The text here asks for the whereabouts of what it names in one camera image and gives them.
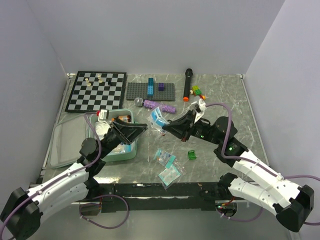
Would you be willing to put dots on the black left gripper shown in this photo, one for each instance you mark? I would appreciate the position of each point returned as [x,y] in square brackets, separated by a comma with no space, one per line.
[129,136]

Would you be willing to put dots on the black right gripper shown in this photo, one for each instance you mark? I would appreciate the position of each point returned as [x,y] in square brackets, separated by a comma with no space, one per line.
[182,127]

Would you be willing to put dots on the brown orange-cap medicine bottle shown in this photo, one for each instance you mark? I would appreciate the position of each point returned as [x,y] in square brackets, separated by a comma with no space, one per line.
[124,118]

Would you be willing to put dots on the clear plaster packet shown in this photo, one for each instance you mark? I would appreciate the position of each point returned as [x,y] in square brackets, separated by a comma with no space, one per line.
[157,121]

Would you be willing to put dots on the blue-topped small bag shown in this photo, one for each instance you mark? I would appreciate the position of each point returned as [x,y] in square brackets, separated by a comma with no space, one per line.
[164,158]

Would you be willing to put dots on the mint green medicine case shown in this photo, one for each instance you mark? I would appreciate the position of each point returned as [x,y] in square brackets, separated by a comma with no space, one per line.
[69,135]

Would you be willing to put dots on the blue wipes packet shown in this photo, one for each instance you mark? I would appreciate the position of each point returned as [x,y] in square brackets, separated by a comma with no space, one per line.
[122,149]

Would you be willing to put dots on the white gauze packet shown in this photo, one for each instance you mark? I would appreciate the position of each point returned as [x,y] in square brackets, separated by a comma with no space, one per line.
[101,129]

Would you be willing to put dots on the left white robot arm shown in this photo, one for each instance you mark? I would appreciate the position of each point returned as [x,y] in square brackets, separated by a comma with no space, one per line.
[25,210]

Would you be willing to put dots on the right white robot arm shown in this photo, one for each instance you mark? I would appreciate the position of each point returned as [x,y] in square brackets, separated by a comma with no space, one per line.
[288,201]

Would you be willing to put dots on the green plastic clip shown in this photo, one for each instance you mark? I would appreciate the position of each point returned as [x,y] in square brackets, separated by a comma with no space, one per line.
[191,155]

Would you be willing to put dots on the purple glitter microphone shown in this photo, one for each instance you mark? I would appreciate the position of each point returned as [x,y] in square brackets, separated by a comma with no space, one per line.
[140,102]

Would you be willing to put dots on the grey building baseplate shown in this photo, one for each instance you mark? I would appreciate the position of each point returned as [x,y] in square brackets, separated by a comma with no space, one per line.
[139,90]

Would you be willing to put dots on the colourful brick toy car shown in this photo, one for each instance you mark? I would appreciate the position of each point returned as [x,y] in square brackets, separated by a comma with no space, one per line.
[195,90]

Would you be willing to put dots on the purple building brick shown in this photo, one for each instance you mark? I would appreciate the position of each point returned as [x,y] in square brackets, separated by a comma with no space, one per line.
[161,86]

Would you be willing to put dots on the teal band-aid bag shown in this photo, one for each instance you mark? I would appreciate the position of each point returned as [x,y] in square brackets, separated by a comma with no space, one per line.
[169,175]

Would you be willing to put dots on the black white chessboard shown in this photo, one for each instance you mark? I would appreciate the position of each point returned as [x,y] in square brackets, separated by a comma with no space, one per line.
[83,98]

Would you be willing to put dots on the blue brick stack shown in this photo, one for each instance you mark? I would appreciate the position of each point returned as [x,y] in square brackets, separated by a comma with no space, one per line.
[150,86]

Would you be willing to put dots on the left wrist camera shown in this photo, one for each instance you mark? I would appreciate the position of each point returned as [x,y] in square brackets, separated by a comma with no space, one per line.
[103,115]

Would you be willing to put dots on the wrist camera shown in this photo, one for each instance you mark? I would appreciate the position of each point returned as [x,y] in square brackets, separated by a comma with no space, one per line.
[198,107]
[103,115]

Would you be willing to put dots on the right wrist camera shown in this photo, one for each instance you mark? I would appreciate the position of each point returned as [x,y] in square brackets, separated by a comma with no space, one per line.
[198,107]

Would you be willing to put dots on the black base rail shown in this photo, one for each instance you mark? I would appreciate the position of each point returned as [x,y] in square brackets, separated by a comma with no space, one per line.
[179,196]

